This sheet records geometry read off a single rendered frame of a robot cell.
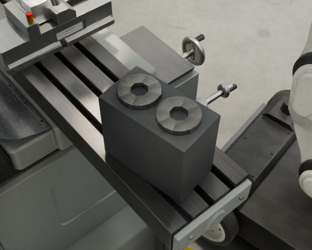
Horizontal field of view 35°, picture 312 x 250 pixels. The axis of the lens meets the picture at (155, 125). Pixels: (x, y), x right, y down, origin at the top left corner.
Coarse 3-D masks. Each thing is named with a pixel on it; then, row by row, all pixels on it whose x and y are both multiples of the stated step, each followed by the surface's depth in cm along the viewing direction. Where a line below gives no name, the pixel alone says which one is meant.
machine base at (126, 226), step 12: (120, 216) 184; (132, 216) 184; (96, 228) 181; (108, 228) 181; (120, 228) 181; (132, 228) 181; (144, 228) 181; (84, 240) 178; (96, 240) 178; (108, 240) 178; (120, 240) 178; (132, 240) 179; (144, 240) 183
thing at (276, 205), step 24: (264, 120) 163; (288, 120) 160; (240, 144) 157; (264, 144) 157; (288, 144) 158; (264, 168) 151; (288, 168) 153; (264, 192) 148; (288, 192) 148; (240, 216) 145; (264, 216) 143; (288, 216) 143; (264, 240) 144; (288, 240) 138
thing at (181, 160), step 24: (144, 72) 103; (120, 96) 97; (144, 96) 97; (168, 96) 99; (120, 120) 98; (144, 120) 95; (168, 120) 93; (192, 120) 93; (216, 120) 95; (120, 144) 105; (144, 144) 98; (168, 144) 92; (192, 144) 91; (144, 168) 104; (168, 168) 97; (192, 168) 98; (168, 192) 104
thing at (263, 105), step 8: (264, 104) 193; (256, 112) 191; (248, 120) 188; (240, 128) 185; (232, 136) 183; (160, 240) 167; (200, 240) 156; (232, 240) 156; (240, 240) 156; (160, 248) 171; (192, 248) 154; (200, 248) 154; (208, 248) 154; (216, 248) 154; (224, 248) 154; (232, 248) 154; (240, 248) 154; (248, 248) 154; (256, 248) 154
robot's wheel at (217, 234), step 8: (232, 216) 143; (224, 224) 141; (232, 224) 143; (208, 232) 154; (216, 232) 151; (224, 232) 144; (232, 232) 143; (208, 240) 154; (216, 240) 150; (224, 240) 147
